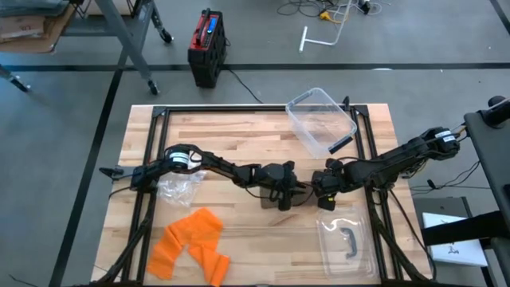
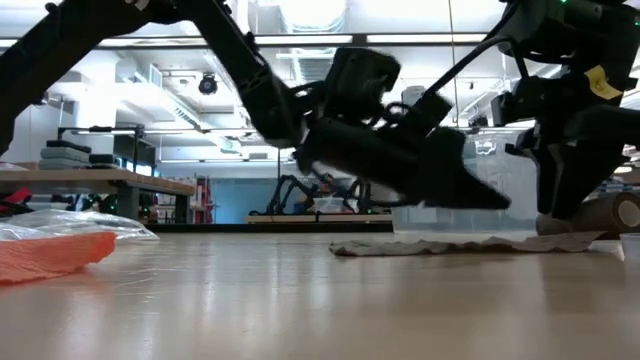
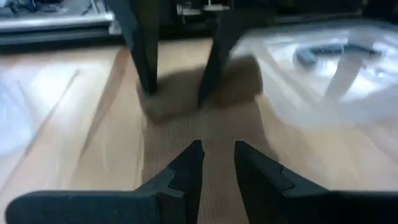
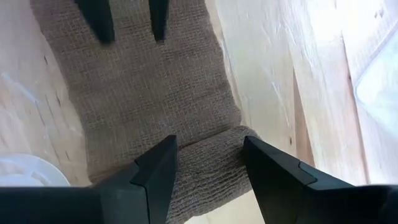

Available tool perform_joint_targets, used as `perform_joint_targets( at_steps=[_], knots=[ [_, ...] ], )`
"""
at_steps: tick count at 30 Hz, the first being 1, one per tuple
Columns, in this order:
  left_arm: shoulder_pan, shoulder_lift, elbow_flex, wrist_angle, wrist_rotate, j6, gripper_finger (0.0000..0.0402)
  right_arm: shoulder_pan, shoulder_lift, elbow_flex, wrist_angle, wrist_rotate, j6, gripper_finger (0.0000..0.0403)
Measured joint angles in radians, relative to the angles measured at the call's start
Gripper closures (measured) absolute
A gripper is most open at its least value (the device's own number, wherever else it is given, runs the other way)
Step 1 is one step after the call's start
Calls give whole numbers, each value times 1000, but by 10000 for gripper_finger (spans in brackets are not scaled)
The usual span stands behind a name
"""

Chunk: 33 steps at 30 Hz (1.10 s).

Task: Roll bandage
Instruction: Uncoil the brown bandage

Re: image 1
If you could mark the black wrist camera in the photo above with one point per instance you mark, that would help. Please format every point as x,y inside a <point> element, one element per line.
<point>287,203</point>
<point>326,202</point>

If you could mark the cardboard box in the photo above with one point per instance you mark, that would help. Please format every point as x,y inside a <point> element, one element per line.
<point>24,32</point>

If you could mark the yellow connector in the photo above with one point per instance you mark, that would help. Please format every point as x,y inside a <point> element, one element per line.
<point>325,16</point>

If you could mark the white T-shaped pipe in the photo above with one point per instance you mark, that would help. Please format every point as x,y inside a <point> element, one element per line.
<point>303,40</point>

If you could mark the grey metal table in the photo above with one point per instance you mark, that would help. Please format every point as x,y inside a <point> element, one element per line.
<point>123,40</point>

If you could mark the clear plastic bag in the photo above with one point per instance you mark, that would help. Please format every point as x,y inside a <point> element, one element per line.
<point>177,191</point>

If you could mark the orange elastic bandage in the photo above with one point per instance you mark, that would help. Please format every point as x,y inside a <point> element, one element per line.
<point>199,231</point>

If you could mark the grey caster leg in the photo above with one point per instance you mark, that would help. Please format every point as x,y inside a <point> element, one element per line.
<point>18,83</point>

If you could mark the red black power station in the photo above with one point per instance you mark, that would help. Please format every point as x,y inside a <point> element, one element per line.
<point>207,60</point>

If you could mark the white paper box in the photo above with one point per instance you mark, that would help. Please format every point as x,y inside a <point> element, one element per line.
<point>458,255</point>

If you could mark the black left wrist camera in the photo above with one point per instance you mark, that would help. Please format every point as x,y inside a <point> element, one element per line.
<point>287,203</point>

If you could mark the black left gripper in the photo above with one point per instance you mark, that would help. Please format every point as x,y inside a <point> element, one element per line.
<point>277,179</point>

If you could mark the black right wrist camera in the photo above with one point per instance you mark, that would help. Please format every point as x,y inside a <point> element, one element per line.
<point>326,202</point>

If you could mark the black clamp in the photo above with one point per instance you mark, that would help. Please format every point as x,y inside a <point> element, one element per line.
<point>111,172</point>

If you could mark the grey flat box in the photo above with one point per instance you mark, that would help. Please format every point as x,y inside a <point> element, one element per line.
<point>442,205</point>

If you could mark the black grey side desk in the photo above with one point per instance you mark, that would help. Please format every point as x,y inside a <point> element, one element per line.
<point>492,151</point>

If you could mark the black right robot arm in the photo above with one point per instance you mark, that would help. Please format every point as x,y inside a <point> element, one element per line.
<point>390,163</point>

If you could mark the black table frame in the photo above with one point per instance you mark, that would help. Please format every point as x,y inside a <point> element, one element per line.
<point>259,108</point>

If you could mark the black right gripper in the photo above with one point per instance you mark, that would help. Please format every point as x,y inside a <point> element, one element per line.
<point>330,181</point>

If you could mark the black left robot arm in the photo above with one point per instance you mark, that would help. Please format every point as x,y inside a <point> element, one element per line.
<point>215,165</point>

